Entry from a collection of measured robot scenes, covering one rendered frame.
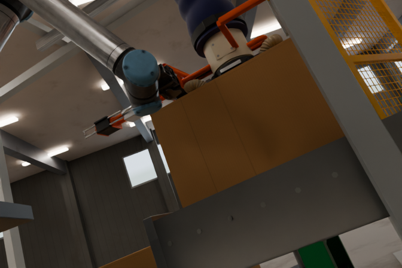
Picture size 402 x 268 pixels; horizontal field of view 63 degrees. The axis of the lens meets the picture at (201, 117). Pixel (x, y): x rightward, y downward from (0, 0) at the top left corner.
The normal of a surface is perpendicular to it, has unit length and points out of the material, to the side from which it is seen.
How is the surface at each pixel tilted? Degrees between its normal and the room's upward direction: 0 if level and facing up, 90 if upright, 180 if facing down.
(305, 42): 90
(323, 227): 90
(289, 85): 90
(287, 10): 90
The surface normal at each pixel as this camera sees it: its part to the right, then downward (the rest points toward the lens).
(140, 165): -0.03, -0.33
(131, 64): 0.19, -0.32
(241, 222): -0.37, -0.18
